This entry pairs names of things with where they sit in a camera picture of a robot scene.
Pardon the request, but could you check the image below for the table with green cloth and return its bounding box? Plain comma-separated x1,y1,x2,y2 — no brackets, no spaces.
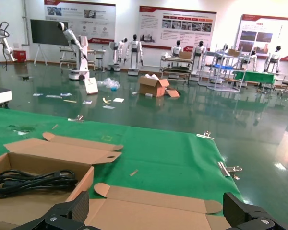
232,69,277,93

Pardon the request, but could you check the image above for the large open cardboard box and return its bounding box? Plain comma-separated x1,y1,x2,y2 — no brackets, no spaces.
138,73,171,98

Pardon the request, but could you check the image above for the grey metal shelf frame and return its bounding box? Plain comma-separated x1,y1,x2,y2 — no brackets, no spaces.
197,44,247,93

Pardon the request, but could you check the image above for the black power cable bundle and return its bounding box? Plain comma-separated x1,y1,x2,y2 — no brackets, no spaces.
0,169,79,200

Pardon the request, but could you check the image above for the white machine base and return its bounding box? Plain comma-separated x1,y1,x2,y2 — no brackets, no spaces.
0,69,13,107

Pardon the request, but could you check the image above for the red wall box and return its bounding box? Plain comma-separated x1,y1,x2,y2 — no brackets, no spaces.
13,49,28,64

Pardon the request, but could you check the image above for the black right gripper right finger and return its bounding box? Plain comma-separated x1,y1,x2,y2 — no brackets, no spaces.
223,191,288,230

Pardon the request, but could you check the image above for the wall poster with large photos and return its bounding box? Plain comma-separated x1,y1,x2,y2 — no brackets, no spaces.
235,14,288,59

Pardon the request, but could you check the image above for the open brown cardboard box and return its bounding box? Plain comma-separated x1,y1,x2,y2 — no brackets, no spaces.
0,132,124,227
85,183,232,230

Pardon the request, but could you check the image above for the black stool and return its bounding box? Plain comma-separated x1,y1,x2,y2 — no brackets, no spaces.
95,56,107,73

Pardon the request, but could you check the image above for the small leaning cardboard box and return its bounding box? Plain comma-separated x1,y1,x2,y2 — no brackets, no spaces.
83,77,99,95

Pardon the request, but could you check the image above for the clear plastic bag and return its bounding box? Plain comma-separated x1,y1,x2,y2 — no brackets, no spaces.
96,77,121,92

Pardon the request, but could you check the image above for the wide wall poster photo row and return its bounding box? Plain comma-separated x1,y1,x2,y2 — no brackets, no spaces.
138,5,217,50

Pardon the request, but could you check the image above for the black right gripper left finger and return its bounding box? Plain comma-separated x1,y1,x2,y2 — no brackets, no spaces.
15,190,92,230

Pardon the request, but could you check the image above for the wall poster with red header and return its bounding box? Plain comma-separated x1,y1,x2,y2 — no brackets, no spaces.
44,0,117,45

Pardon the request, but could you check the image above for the flat cardboard piece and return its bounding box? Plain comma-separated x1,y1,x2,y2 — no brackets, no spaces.
165,87,181,98

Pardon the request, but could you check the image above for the leaning white wheeled humanoid robot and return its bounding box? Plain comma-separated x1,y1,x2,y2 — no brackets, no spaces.
57,21,91,81

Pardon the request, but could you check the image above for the green table cloth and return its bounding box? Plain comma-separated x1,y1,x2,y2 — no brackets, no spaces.
0,106,245,213

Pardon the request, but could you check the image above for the metal rack table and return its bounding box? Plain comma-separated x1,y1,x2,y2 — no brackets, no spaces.
59,46,97,71
159,53,194,81

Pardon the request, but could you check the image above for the grey wall pipe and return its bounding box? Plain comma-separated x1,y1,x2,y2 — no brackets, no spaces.
22,0,31,46

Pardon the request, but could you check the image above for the black display board on stand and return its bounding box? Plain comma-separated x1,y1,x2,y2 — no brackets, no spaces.
29,19,71,67

